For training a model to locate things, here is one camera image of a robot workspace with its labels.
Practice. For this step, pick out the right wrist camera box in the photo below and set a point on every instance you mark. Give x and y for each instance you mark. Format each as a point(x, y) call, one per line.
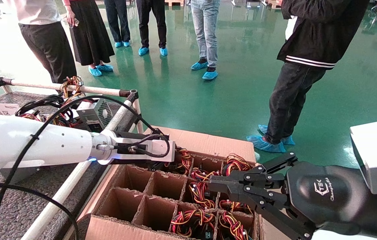
point(371, 153)

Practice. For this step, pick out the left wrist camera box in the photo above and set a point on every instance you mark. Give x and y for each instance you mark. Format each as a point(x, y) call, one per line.
point(160, 146)

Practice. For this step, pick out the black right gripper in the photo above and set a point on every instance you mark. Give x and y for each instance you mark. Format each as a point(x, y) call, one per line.
point(328, 193)

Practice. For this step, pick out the grey power supply honeycomb vent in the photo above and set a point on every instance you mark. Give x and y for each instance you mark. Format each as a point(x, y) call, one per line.
point(97, 115)

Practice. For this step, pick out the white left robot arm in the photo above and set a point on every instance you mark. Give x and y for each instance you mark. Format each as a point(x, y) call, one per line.
point(65, 146)

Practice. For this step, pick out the flat wooden pallet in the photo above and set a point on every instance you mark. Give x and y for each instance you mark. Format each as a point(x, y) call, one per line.
point(177, 2)

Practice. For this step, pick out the person in black striped jacket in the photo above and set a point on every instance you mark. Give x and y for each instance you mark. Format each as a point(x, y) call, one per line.
point(315, 33)

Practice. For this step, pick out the cardboard box with dividers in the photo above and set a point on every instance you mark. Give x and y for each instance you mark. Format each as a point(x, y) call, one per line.
point(201, 143)

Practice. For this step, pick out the person in black trousers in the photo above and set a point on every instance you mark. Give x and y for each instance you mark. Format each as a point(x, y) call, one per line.
point(117, 20)
point(152, 20)

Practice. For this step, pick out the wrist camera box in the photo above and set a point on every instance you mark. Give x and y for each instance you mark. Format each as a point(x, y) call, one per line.
point(371, 153)
point(160, 146)

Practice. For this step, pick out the person in black skirt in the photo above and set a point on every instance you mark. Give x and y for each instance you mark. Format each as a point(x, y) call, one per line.
point(88, 36)

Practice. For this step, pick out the person white shirt black trousers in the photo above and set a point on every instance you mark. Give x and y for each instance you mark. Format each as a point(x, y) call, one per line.
point(48, 46)

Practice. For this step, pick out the white pipe table frame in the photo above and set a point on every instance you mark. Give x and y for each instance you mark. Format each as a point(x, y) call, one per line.
point(102, 90)

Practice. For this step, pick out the person in blue jeans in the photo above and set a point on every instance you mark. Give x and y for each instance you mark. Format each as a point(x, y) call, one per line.
point(205, 26)

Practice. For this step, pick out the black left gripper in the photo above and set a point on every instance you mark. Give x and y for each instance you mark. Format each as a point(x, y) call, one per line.
point(135, 135)

